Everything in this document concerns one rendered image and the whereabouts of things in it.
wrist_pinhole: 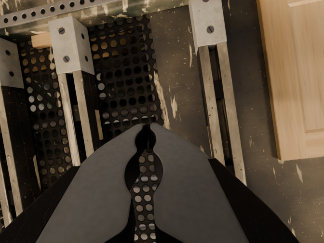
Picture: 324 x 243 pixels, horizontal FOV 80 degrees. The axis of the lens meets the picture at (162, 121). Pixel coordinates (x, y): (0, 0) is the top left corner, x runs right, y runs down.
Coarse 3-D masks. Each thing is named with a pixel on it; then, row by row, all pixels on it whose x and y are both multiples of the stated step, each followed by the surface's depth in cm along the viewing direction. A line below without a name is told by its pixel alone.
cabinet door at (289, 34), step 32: (256, 0) 46; (288, 0) 44; (320, 0) 43; (288, 32) 44; (320, 32) 43; (288, 64) 44; (320, 64) 44; (288, 96) 44; (320, 96) 44; (288, 128) 45; (320, 128) 44
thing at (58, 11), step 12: (72, 0) 46; (84, 0) 46; (96, 0) 45; (108, 0) 45; (120, 0) 45; (24, 12) 48; (36, 12) 47; (48, 12) 47; (60, 12) 46; (72, 12) 47; (0, 24) 48; (12, 24) 48
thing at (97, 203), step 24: (120, 144) 10; (144, 144) 12; (96, 168) 8; (120, 168) 8; (72, 192) 7; (96, 192) 7; (120, 192) 7; (72, 216) 6; (96, 216) 6; (120, 216) 6; (48, 240) 6; (72, 240) 6; (96, 240) 6; (120, 240) 6
